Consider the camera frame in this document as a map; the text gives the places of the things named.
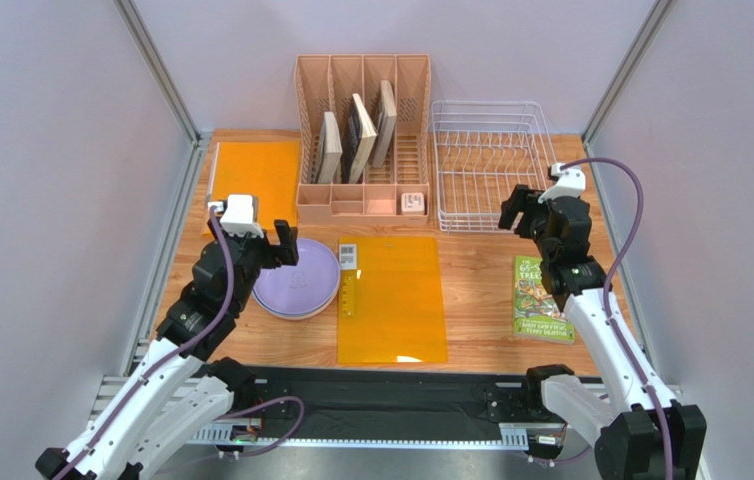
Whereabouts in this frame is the small white cube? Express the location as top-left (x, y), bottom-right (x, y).
top-left (399, 192), bottom-right (426, 216)

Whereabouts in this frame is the middle book in organizer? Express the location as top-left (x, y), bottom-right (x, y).
top-left (343, 93), bottom-right (377, 184)

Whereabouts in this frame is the purple plate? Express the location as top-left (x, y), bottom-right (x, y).
top-left (253, 239), bottom-right (341, 290)

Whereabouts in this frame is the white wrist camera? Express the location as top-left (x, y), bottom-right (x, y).
top-left (538, 162), bottom-right (586, 204)
top-left (207, 194), bottom-right (265, 238)

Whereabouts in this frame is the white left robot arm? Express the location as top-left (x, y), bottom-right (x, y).
top-left (35, 215), bottom-right (299, 479)

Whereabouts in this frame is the green treehouse book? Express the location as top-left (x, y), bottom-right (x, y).
top-left (512, 256), bottom-right (576, 344)

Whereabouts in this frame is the left book in organizer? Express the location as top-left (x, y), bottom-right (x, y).
top-left (315, 111), bottom-right (342, 184)

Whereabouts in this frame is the white wire dish rack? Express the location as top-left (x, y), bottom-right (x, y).
top-left (430, 100), bottom-right (557, 233)

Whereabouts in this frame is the right book in organizer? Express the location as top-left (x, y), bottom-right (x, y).
top-left (370, 80), bottom-right (397, 168)

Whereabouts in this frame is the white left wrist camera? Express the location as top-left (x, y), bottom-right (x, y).
top-left (207, 194), bottom-right (265, 238)

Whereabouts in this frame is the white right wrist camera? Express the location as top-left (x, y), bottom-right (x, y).
top-left (538, 162), bottom-right (586, 204)

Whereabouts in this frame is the orange folder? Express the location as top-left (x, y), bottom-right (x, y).
top-left (201, 140), bottom-right (300, 235)
top-left (337, 236), bottom-right (448, 366)

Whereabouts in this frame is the book in organizer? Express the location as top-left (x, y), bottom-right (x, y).
top-left (370, 80), bottom-right (397, 168)
top-left (315, 111), bottom-right (342, 184)
top-left (343, 93), bottom-right (377, 184)

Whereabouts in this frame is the orange folder at left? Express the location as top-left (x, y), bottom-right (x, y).
top-left (201, 140), bottom-right (300, 235)

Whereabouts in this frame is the yellow ruler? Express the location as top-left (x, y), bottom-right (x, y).
top-left (338, 270), bottom-right (357, 318)

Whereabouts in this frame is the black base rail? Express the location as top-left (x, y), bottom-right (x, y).
top-left (233, 366), bottom-right (563, 441)

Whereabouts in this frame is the blue plate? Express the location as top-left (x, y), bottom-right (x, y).
top-left (253, 287), bottom-right (338, 320)

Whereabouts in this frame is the pink file organizer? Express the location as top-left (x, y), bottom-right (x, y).
top-left (294, 54), bottom-right (431, 225)

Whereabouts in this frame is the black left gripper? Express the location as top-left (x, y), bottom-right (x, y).
top-left (209, 215), bottom-right (298, 312)

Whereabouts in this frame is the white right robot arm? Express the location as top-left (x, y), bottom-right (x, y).
top-left (498, 185), bottom-right (707, 479)

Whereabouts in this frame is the orange folder at centre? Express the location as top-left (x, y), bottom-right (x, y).
top-left (337, 236), bottom-right (448, 366)

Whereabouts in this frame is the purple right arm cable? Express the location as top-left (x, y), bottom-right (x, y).
top-left (527, 157), bottom-right (676, 480)

